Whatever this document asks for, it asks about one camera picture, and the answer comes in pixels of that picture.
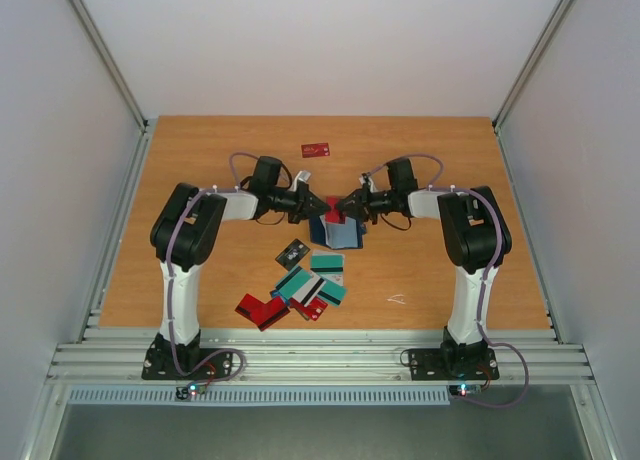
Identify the teal card left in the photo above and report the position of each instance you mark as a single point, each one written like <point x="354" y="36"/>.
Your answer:
<point x="292" y="282"/>

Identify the teal card right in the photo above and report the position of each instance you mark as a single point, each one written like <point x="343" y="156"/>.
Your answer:
<point x="327" y="262"/>

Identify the right aluminium corner post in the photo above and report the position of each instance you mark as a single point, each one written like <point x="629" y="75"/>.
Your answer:
<point x="552" y="25"/>

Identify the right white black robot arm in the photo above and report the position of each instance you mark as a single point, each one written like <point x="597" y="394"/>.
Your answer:
<point x="476" y="241"/>

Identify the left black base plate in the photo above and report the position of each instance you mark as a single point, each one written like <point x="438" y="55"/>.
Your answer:
<point x="198" y="365"/>

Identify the red card with chip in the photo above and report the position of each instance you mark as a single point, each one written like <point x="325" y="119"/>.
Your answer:
<point x="312" y="310"/>

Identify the circuit board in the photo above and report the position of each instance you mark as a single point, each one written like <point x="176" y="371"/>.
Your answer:
<point x="464" y="390"/>
<point x="191" y="391"/>

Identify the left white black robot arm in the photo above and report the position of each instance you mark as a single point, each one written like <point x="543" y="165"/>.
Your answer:
<point x="184" y="236"/>

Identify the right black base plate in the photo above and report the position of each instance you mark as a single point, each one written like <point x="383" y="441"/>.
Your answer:
<point x="430" y="364"/>

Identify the red card bottom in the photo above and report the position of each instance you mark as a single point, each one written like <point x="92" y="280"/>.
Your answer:
<point x="262" y="314"/>

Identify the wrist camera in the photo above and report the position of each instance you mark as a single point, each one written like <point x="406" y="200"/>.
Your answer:
<point x="367" y="182"/>
<point x="302" y="176"/>

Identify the grey slotted cable duct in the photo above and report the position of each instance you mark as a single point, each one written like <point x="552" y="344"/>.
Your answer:
<point x="261" y="396"/>

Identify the white card under teal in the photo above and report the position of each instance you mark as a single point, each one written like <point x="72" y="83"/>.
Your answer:
<point x="310" y="289"/>

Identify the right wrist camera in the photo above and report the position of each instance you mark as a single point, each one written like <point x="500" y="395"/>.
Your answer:
<point x="367" y="182"/>

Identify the aluminium rail frame front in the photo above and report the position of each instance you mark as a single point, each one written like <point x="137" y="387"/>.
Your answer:
<point x="321" y="357"/>

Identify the teal card middle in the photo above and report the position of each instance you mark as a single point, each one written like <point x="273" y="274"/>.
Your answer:
<point x="332" y="293"/>

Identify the lone red card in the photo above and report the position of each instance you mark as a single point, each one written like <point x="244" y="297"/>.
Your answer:
<point x="315" y="150"/>

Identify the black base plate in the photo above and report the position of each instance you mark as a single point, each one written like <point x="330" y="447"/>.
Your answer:
<point x="198" y="365"/>
<point x="430" y="364"/>

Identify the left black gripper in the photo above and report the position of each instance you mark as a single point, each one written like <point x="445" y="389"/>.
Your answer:
<point x="304" y="209"/>

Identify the navy blue card holder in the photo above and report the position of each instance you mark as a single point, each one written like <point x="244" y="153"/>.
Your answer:
<point x="338" y="237"/>

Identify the left aluminium corner post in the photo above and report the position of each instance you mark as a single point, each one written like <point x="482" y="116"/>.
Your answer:
<point x="101" y="48"/>

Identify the aluminium corner post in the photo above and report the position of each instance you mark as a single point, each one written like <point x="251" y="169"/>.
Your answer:
<point x="101" y="48"/>
<point x="552" y="25"/>

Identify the right circuit board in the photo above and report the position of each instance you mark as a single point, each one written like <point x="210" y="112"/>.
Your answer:
<point x="464" y="390"/>

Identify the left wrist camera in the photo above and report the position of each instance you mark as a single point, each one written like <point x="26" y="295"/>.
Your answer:
<point x="302" y="176"/>

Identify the left circuit board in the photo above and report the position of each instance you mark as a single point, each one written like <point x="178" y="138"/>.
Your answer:
<point x="191" y="391"/>

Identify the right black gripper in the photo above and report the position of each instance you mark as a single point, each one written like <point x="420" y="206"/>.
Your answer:
<point x="363" y="203"/>

